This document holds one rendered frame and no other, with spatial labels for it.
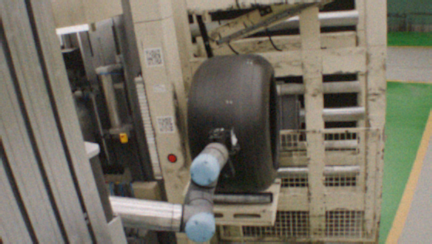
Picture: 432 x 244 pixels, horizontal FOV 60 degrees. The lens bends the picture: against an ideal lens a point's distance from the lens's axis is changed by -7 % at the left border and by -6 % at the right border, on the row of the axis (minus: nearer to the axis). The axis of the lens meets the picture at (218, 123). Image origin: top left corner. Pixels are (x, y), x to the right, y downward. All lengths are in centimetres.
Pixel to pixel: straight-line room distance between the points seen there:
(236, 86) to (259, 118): 14
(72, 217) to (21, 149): 14
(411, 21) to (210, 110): 941
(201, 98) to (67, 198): 92
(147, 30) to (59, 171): 108
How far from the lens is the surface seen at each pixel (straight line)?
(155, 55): 161
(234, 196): 168
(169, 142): 172
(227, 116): 140
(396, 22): 1067
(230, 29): 191
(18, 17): 55
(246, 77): 145
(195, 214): 102
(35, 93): 56
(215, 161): 108
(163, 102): 165
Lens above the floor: 179
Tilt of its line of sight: 21 degrees down
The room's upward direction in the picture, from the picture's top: 8 degrees counter-clockwise
